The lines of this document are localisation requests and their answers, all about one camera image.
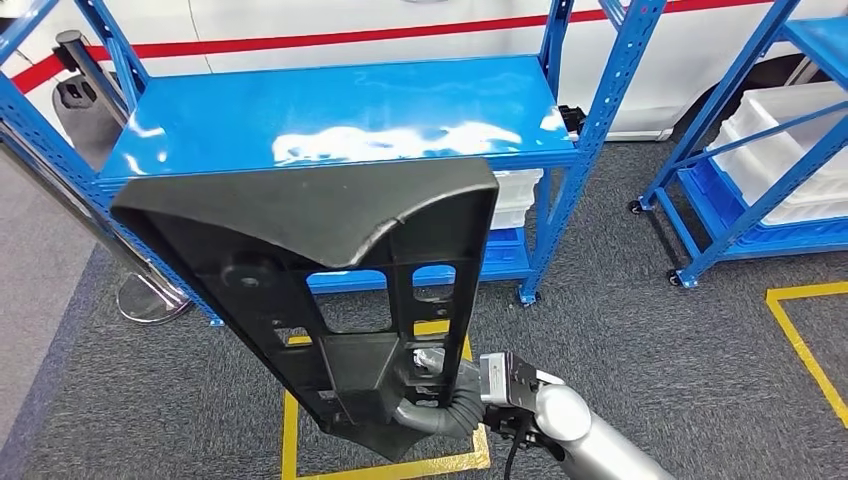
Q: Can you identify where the black plastic license plate bracket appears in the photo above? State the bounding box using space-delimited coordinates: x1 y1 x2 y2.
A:
109 157 500 463

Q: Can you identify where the blue metal shelf rack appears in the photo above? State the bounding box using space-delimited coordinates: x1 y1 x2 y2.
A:
0 0 667 327

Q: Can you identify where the blue shelf rack on casters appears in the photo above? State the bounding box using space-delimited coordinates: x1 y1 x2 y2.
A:
629 0 848 289

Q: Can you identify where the blue plastic bin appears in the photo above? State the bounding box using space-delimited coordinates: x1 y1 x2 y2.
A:
482 228 531 266
676 158 848 250

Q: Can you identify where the white plastic bin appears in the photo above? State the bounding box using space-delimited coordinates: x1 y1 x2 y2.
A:
490 201 531 231
707 119 848 227
731 81 848 180
491 168 545 208

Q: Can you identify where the yellow floor tape square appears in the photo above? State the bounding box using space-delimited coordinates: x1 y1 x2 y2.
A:
281 319 493 480
766 281 848 429

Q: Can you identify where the white car with red stripe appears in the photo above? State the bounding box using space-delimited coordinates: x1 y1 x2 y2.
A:
0 0 848 144

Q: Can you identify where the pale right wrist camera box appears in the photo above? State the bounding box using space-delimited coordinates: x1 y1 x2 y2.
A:
478 352 566 411

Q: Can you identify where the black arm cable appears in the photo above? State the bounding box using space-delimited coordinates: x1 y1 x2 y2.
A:
501 417 531 480

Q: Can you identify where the chrome stanchion post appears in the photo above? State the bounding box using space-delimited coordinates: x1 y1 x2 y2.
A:
0 122 195 325

